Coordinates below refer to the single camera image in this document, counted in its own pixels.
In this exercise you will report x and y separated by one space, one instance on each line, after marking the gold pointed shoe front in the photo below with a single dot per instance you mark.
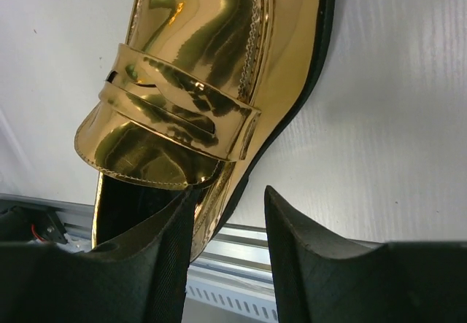
197 93

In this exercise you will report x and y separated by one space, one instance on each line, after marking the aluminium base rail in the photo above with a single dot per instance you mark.
237 251

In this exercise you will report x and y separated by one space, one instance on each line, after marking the white slotted cable duct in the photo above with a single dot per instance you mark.
244 302

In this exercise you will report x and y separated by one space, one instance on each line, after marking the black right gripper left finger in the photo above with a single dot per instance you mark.
138 276

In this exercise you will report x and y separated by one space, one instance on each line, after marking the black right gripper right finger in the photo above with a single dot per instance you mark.
320 276

